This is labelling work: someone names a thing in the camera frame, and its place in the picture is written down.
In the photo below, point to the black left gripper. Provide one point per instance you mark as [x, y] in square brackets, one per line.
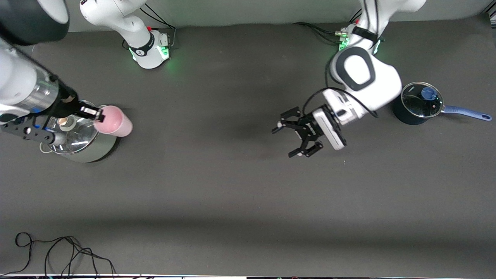
[305, 132]

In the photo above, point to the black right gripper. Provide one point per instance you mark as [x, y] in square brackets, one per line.
[66, 103]

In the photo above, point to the pink plastic cup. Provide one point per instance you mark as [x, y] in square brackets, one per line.
[116, 122]

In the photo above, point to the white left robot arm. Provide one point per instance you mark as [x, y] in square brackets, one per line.
[368, 77]

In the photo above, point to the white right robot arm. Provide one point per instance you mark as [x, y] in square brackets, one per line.
[23, 85]

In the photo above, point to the glass pot lid with knob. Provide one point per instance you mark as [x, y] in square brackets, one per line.
[77, 135]

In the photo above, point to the grey-green cooking pot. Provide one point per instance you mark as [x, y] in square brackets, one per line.
[97, 151]

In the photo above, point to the dark blue saucepan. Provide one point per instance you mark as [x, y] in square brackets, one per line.
[403, 116]

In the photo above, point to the glass saucepan lid, blue knob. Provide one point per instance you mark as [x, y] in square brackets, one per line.
[416, 102]

